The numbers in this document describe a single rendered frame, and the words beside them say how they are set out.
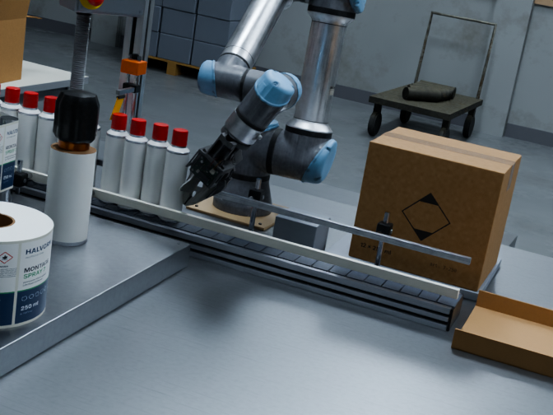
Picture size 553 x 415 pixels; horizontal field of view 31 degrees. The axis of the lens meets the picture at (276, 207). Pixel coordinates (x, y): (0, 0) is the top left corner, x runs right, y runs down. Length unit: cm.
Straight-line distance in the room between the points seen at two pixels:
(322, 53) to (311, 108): 13
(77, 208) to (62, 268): 15
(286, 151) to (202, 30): 667
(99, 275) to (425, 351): 62
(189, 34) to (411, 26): 200
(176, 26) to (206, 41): 33
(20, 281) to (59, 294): 17
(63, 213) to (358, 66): 752
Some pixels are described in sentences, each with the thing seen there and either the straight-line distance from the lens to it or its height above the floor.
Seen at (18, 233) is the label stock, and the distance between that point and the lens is 160.
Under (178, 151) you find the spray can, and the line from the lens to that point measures 214.
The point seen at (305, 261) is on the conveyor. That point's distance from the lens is 208.
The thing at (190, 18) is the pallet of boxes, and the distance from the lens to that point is 909.
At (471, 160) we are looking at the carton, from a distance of 219.
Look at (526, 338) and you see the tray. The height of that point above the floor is 83.
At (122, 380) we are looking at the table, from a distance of 160.
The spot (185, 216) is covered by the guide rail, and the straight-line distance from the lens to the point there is 215.
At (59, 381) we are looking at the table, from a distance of 158.
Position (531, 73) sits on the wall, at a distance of 897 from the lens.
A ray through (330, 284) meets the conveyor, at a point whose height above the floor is 86.
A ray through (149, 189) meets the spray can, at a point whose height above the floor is 94.
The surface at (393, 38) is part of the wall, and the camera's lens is 923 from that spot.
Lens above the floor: 156
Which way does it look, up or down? 16 degrees down
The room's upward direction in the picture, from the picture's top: 9 degrees clockwise
